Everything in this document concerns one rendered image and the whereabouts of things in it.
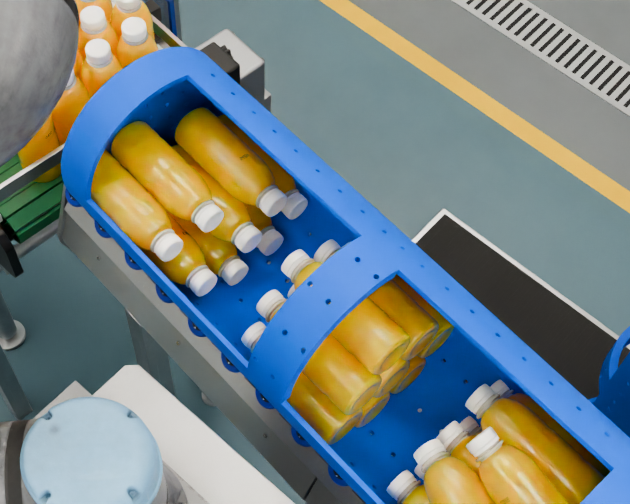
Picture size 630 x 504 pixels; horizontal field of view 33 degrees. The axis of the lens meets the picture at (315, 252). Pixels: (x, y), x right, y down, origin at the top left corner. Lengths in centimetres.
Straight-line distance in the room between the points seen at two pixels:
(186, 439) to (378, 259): 32
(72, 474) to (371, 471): 58
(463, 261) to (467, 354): 112
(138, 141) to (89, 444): 63
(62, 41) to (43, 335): 196
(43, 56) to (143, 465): 40
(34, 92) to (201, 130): 81
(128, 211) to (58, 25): 74
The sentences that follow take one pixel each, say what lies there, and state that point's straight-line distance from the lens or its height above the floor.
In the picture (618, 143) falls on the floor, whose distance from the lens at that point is 308.
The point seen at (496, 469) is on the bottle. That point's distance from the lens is 127.
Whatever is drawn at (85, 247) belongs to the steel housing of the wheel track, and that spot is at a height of 87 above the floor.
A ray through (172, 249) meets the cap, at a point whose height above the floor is 110.
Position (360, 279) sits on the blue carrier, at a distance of 127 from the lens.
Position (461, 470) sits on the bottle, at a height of 113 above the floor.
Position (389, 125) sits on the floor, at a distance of 297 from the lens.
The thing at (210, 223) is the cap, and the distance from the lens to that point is 145.
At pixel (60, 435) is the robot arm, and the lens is 97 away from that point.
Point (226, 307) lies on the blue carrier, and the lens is 154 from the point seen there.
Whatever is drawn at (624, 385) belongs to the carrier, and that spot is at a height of 68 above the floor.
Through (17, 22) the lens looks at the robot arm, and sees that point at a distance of 71.
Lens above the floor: 234
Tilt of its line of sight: 59 degrees down
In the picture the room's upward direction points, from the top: 5 degrees clockwise
